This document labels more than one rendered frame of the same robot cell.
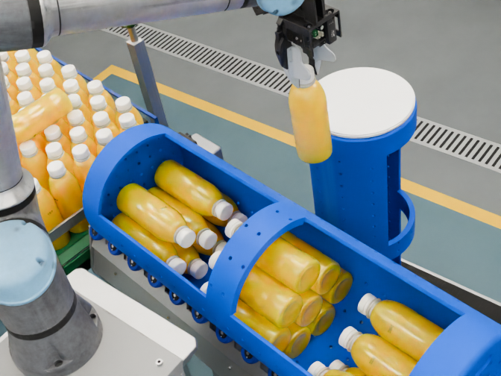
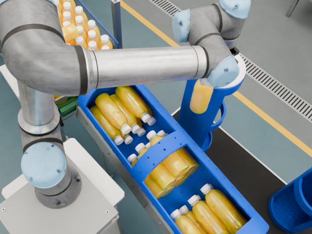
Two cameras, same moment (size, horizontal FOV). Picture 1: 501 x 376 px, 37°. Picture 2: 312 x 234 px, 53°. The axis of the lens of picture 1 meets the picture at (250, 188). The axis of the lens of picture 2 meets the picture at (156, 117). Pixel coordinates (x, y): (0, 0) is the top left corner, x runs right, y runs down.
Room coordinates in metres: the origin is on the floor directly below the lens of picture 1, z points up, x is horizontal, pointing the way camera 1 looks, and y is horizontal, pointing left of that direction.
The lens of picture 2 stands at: (0.44, 0.10, 2.27)
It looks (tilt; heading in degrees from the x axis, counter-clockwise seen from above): 60 degrees down; 354
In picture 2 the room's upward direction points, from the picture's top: 7 degrees clockwise
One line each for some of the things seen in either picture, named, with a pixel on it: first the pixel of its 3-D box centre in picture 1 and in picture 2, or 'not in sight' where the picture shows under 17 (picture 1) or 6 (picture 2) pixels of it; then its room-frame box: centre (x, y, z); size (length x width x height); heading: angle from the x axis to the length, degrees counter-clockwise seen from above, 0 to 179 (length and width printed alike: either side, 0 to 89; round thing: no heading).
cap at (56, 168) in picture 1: (56, 168); not in sight; (1.36, 0.44, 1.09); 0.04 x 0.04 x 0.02
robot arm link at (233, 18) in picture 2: not in sight; (230, 15); (1.06, -0.13, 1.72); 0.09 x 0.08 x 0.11; 108
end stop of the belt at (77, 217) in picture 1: (111, 192); (91, 82); (1.38, 0.34, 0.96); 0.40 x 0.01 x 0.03; 127
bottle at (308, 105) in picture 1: (309, 116); (202, 94); (1.09, -0.14, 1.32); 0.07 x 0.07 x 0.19
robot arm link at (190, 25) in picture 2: not in sight; (198, 28); (1.02, -0.05, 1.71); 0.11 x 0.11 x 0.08; 18
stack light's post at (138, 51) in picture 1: (176, 179); (119, 64); (1.84, 0.24, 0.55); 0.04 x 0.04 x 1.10; 37
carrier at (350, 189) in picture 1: (364, 220); (202, 109); (1.46, -0.31, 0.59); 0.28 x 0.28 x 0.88
